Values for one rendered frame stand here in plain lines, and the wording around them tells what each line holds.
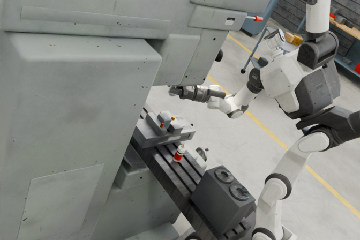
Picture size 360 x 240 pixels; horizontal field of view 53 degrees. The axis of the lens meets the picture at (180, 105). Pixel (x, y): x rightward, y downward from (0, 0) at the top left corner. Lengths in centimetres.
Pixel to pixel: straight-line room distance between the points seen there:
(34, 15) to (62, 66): 16
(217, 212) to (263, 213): 51
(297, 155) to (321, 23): 65
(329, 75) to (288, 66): 24
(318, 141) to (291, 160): 20
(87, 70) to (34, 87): 17
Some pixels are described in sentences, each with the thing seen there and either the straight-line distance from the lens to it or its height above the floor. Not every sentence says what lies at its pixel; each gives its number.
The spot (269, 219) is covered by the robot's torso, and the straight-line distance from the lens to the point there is 211.
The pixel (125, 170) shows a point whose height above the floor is 85.
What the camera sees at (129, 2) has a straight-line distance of 127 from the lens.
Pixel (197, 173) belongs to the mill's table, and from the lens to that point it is 191.
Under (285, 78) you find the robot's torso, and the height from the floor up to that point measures 155.
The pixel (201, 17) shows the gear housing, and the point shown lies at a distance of 149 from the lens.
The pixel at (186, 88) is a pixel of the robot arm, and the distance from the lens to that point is 183.
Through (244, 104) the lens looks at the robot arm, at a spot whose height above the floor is 120.
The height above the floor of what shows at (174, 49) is 153.
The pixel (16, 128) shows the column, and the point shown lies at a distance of 122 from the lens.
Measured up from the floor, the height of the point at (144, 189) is 67.
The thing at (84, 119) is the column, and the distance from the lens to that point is 130.
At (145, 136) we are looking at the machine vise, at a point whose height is 100.
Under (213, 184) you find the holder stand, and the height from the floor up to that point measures 110.
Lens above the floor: 209
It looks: 30 degrees down
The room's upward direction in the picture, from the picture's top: 25 degrees clockwise
